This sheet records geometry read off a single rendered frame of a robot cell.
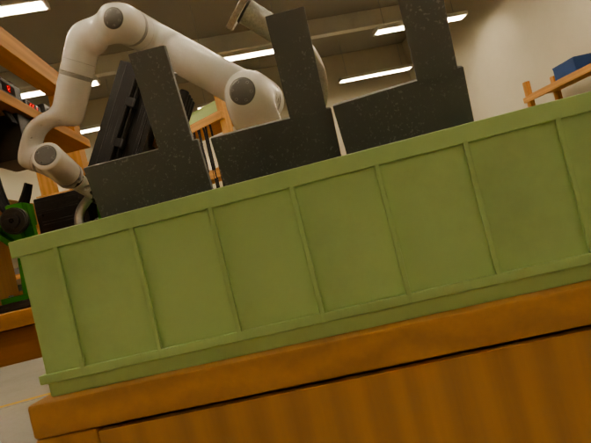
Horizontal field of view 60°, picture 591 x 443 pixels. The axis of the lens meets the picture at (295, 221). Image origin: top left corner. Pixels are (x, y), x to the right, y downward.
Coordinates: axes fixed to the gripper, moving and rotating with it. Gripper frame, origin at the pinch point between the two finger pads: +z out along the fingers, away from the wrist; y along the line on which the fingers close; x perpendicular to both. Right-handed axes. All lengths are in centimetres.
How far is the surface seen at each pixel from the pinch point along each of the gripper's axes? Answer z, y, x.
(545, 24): 451, -140, -568
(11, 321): -50, -32, 36
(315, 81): -108, -76, -16
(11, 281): -5.5, 0.2, 36.1
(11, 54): 10, 69, -31
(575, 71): 373, -191, -450
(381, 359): -111, -97, 9
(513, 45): 525, -118, -578
